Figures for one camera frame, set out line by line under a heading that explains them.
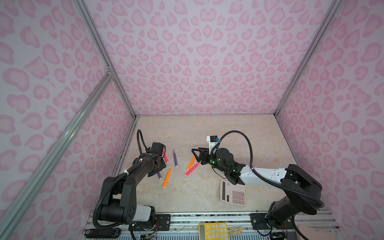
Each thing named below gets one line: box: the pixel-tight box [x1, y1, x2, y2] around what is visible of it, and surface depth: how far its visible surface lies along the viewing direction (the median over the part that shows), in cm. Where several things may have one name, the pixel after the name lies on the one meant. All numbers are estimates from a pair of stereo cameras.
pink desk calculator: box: [220, 179, 246, 207], surface depth 82 cm
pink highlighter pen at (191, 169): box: [184, 162, 200, 177], surface depth 92 cm
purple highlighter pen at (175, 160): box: [173, 153, 178, 168], surface depth 97 cm
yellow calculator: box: [198, 222, 229, 240], surface depth 71 cm
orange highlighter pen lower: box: [162, 168, 172, 189], surface depth 89 cm
